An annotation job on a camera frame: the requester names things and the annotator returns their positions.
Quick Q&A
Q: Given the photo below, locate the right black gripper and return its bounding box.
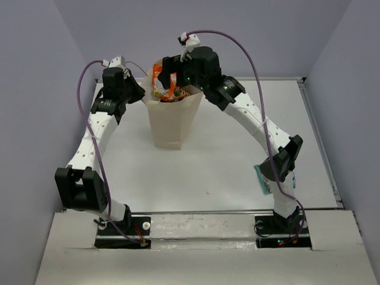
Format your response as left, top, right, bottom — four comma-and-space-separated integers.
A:
157, 54, 208, 92

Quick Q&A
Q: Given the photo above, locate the orange candy bag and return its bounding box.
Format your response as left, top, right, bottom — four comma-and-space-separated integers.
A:
151, 62, 186, 102

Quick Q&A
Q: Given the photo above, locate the cream paper bag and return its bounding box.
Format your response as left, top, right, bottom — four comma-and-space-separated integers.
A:
141, 59, 203, 150

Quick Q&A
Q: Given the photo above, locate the teal Fox's candy bag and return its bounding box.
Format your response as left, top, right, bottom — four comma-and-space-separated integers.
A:
254, 165, 296, 195

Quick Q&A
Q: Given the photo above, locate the brown Kettle chips bag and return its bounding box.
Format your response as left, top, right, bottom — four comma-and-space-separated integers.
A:
179, 85, 200, 100

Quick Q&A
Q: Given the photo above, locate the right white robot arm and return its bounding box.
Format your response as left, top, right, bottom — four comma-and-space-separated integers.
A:
158, 46, 303, 233

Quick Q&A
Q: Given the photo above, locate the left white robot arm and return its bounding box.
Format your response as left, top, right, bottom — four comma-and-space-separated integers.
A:
55, 65, 145, 235

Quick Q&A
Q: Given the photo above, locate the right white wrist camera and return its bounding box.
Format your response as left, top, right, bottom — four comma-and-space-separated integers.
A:
178, 32, 201, 62

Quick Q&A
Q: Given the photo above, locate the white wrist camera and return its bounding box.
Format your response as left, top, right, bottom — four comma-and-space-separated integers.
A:
101, 55, 126, 69
178, 32, 201, 62

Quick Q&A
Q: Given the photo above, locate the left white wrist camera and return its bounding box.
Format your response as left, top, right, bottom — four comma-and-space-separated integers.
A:
101, 55, 126, 69

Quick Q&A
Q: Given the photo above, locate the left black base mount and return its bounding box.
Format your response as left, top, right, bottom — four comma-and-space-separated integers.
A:
93, 216, 151, 249

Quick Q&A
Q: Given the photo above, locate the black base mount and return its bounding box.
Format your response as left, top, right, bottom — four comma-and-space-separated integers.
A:
93, 216, 151, 249
253, 215, 312, 249

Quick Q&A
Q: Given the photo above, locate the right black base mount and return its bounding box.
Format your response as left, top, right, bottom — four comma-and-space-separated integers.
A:
253, 215, 312, 249

